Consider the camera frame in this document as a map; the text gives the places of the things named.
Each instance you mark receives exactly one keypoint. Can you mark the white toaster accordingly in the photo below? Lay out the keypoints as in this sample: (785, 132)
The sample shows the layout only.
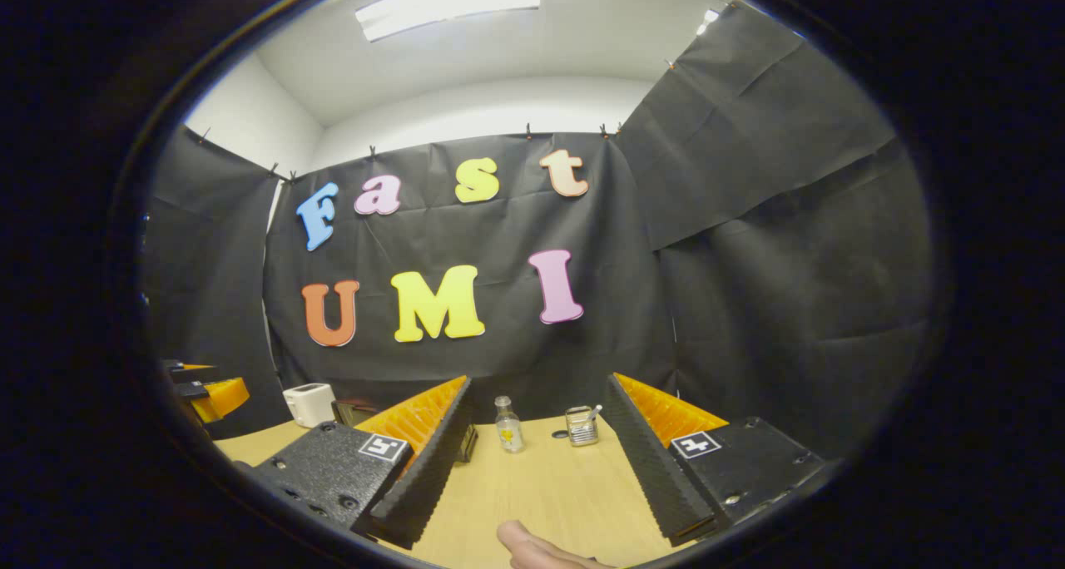
(308, 407)

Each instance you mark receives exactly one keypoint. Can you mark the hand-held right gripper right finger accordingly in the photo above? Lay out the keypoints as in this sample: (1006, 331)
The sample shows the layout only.
(649, 469)

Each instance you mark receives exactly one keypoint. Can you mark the small ceiling light panel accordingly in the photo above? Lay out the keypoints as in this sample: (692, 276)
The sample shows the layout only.
(708, 22)

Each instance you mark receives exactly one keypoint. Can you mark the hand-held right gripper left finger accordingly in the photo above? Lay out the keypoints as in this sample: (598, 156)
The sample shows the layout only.
(433, 469)

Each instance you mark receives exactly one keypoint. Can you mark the long ceiling light panel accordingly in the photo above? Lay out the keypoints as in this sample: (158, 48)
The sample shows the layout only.
(449, 3)

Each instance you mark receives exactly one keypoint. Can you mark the clear glass bottle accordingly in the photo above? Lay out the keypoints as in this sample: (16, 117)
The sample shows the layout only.
(509, 436)

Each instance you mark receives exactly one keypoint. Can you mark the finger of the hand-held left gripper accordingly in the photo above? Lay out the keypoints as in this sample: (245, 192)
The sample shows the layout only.
(220, 398)
(187, 373)

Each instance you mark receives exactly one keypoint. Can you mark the black electric oven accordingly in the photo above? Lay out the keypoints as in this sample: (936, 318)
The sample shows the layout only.
(354, 411)

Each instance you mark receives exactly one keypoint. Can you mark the black backdrop cloth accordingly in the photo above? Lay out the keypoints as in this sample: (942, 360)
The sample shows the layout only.
(499, 228)

